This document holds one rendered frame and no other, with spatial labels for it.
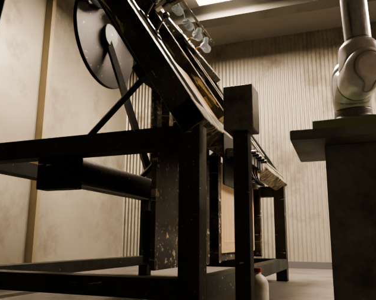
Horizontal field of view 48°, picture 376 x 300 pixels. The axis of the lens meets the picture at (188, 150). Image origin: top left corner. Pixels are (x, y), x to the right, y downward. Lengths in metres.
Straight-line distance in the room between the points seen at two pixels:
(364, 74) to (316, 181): 3.93
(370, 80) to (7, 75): 3.53
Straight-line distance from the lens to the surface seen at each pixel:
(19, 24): 4.79
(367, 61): 1.69
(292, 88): 5.85
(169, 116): 3.55
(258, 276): 2.07
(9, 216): 4.37
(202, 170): 1.70
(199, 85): 2.52
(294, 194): 5.53
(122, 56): 3.53
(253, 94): 1.69
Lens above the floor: 0.33
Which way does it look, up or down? 12 degrees up
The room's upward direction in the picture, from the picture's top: straight up
